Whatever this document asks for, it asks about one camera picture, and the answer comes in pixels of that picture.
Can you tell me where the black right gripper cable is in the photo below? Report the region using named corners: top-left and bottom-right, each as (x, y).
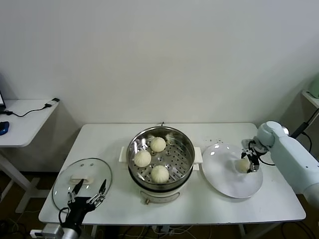
top-left (259, 158), bottom-right (276, 167)

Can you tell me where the pale green container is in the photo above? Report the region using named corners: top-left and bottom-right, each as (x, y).
top-left (306, 74), bottom-right (319, 99)

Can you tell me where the black power adapter with cable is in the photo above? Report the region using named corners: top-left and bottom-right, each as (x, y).
top-left (289, 108), bottom-right (319, 157)

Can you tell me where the white side table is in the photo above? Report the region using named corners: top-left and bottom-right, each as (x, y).
top-left (0, 99), bottom-right (60, 214)

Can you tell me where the thin black cable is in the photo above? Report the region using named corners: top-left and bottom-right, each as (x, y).
top-left (0, 104), bottom-right (49, 118)

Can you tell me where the white power strip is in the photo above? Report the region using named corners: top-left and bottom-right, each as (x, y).
top-left (152, 225), bottom-right (175, 236)

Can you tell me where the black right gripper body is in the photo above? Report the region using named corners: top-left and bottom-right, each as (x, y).
top-left (245, 147), bottom-right (262, 170)

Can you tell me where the dark laptop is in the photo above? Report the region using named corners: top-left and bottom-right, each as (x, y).
top-left (0, 72), bottom-right (7, 109)

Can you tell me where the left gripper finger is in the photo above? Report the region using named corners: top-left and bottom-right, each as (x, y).
top-left (87, 179), bottom-right (107, 206)
top-left (67, 179), bottom-right (84, 203)

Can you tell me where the white shelf board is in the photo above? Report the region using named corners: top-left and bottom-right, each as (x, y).
top-left (300, 90), bottom-right (319, 110)

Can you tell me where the white steamed baozi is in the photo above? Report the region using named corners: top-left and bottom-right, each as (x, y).
top-left (150, 136), bottom-right (167, 153)
top-left (235, 158), bottom-right (251, 174)
top-left (134, 150), bottom-right (152, 167)
top-left (151, 164), bottom-right (170, 184)

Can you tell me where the cream electric cooker base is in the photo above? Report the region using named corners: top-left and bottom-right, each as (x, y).
top-left (119, 146), bottom-right (203, 205)

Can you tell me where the glass lid with cream handle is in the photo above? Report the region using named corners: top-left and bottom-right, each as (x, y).
top-left (51, 157), bottom-right (113, 214)

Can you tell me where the grey USB adapter dongle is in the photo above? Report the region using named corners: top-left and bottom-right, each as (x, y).
top-left (45, 98), bottom-right (60, 109)

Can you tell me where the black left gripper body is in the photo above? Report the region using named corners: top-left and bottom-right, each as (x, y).
top-left (62, 197), bottom-right (95, 227)

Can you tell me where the white round plate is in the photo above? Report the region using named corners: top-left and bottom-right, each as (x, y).
top-left (201, 143), bottom-right (264, 199)

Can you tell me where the perforated steel steamer basket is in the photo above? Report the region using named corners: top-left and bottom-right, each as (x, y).
top-left (126, 126), bottom-right (195, 184)

